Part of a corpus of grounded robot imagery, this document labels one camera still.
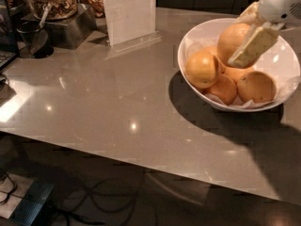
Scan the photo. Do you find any white paper bowl liner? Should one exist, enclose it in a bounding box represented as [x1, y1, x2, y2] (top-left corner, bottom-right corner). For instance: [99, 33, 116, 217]
[183, 36, 301, 110]

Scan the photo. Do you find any black floor cable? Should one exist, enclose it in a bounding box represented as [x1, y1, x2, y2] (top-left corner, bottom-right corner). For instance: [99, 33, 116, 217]
[0, 172, 139, 226]

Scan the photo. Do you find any large orange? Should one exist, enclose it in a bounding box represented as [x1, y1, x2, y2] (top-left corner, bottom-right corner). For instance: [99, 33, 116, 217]
[217, 24, 250, 67]

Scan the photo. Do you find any glass jar of nuts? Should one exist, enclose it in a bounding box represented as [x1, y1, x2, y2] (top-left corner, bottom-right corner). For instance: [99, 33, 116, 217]
[26, 0, 77, 21]

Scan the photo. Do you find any metal dispenser base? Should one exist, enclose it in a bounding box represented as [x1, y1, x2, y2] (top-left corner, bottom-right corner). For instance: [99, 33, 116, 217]
[22, 3, 98, 51]

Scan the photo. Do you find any right orange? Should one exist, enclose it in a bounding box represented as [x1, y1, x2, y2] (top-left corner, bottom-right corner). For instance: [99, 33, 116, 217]
[237, 71, 277, 104]

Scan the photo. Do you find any bottom middle orange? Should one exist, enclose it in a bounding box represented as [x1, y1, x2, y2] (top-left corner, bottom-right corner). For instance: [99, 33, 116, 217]
[205, 73, 237, 105]

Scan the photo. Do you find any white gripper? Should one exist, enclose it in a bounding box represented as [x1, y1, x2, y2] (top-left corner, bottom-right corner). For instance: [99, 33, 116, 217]
[228, 0, 301, 69]

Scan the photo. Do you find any metal scoop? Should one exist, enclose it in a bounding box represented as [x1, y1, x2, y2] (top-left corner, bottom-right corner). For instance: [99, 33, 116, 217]
[39, 3, 52, 28]

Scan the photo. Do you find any white acrylic sign stand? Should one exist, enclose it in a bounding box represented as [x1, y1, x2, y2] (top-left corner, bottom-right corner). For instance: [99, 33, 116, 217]
[103, 0, 160, 52]

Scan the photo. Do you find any nut container at back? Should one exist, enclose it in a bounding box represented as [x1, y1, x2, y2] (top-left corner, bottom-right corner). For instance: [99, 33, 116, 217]
[81, 0, 105, 18]

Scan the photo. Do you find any dark floor box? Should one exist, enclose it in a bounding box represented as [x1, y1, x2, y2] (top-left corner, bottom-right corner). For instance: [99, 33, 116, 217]
[8, 181, 54, 226]

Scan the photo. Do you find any left orange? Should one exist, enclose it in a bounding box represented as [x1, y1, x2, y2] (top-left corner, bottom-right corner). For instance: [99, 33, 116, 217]
[184, 51, 219, 89]

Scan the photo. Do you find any white ceramic bowl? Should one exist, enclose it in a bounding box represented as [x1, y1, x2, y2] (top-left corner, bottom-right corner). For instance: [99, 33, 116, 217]
[177, 17, 301, 113]

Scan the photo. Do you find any black cup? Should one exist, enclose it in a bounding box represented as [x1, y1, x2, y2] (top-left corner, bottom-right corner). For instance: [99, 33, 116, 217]
[17, 21, 54, 58]

